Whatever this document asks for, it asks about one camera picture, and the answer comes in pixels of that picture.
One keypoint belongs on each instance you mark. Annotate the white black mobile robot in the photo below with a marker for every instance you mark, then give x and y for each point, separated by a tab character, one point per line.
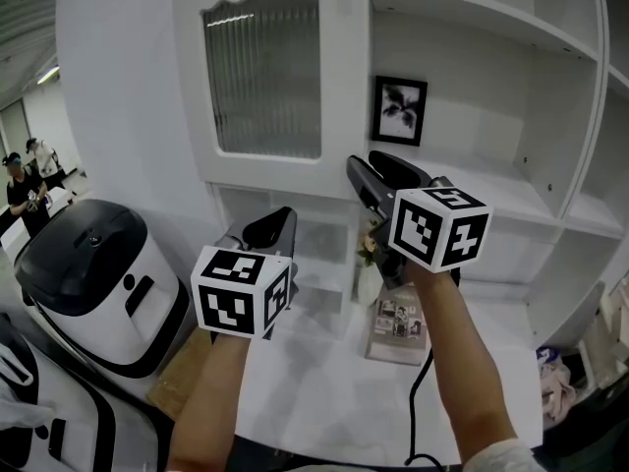
88	426
98	283

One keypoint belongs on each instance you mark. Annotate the black framed picture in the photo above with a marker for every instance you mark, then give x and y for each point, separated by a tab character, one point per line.
399	110

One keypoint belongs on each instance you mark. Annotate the photo booklet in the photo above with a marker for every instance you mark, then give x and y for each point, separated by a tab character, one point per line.
393	332

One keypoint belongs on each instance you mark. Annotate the white ribbed-glass cabinet door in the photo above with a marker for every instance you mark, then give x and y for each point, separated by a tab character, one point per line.
265	76

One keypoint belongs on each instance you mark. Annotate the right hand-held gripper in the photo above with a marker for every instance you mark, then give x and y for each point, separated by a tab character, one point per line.
417	229

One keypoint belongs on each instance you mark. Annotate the person's right forearm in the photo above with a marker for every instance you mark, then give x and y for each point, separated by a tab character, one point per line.
462	362

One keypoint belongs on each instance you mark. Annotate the white vase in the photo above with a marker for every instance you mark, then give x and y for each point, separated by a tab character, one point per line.
368	285

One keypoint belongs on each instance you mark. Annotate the person's white shirt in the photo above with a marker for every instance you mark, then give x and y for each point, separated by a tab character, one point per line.
501	457

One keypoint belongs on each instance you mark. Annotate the brown cardboard box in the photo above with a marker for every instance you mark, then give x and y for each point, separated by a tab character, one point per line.
182	376

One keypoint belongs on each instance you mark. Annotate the white plastic bag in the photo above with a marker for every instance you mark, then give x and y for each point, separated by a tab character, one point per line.
19	406

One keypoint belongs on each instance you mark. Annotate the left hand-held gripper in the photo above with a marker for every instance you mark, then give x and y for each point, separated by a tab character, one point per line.
221	303

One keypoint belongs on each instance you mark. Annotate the white cabinet shelf unit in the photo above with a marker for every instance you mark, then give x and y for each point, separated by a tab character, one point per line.
491	116

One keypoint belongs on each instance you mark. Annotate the ceiling light panel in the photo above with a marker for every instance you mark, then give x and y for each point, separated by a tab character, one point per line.
48	74

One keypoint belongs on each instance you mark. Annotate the pink clothes pile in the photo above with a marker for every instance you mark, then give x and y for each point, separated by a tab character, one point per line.
555	386

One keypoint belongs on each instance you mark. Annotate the person's left forearm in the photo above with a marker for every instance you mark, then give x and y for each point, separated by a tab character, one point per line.
211	401

